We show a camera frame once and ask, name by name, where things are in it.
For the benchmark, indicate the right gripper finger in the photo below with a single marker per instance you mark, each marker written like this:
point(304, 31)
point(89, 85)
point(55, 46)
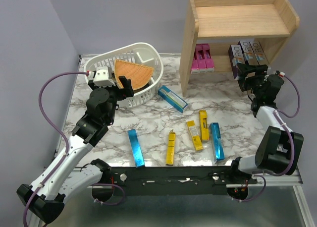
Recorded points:
point(244, 69)
point(261, 69)

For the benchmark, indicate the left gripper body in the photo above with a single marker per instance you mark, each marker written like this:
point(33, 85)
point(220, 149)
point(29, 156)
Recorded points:
point(122, 93)

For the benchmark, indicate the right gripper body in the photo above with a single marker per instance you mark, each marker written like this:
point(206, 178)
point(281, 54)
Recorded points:
point(253, 82)

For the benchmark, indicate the silver toothpaste box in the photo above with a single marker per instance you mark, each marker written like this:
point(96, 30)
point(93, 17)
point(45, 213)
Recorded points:
point(248, 54)

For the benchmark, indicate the purple toothpaste box with cloud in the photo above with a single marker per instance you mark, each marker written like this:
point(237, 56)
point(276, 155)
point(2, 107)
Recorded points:
point(259, 53)

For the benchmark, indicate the pink toothpaste box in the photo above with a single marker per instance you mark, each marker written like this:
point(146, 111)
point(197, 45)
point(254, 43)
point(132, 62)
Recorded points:
point(195, 66)
point(208, 59)
point(200, 59)

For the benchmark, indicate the blue green toothpaste box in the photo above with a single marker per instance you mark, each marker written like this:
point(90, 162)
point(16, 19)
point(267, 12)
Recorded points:
point(173, 99)

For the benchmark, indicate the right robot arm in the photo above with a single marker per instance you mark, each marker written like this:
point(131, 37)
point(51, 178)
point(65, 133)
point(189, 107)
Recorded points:
point(279, 150)

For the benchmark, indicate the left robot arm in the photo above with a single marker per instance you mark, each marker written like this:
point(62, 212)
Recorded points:
point(47, 195)

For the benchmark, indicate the wooden two-tier shelf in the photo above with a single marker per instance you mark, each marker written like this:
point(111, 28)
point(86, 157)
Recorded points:
point(225, 22)

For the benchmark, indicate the white plastic basket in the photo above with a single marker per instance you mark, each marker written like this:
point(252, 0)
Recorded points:
point(140, 53)

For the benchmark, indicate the yellow toothpaste box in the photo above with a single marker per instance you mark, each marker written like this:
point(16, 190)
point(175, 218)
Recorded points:
point(197, 143)
point(205, 135)
point(170, 149)

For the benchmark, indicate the metallic blue toothpaste box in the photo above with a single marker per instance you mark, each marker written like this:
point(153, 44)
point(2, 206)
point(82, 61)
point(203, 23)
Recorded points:
point(136, 149)
point(216, 140)

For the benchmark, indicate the black base bar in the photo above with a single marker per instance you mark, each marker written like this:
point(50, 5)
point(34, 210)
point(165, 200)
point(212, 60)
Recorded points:
point(168, 181)

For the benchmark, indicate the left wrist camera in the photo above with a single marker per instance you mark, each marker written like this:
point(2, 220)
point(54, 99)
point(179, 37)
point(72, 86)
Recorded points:
point(102, 77)

